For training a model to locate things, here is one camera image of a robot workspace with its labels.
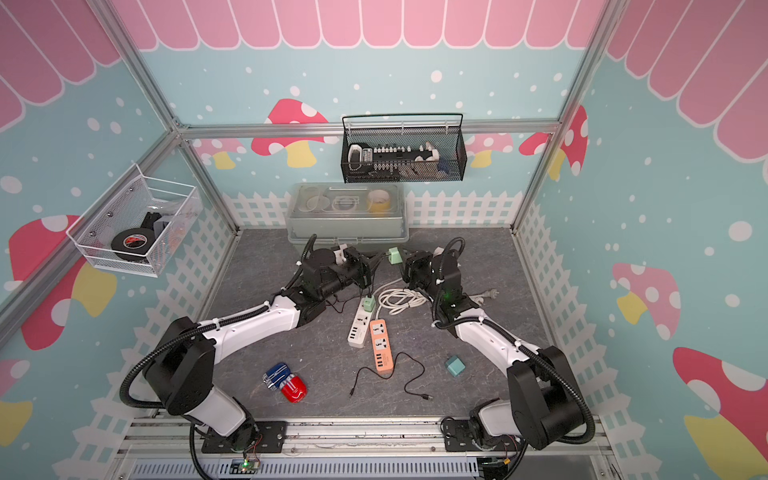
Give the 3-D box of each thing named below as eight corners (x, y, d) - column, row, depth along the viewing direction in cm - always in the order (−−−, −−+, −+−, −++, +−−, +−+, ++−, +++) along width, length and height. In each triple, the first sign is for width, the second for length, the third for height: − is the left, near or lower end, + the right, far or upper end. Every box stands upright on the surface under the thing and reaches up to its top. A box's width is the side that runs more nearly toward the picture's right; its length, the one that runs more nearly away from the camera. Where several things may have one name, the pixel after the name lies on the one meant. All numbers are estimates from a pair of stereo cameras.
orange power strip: (377, 375, 86) (376, 372, 83) (370, 324, 96) (369, 320, 94) (395, 372, 86) (395, 368, 84) (386, 321, 96) (386, 317, 94)
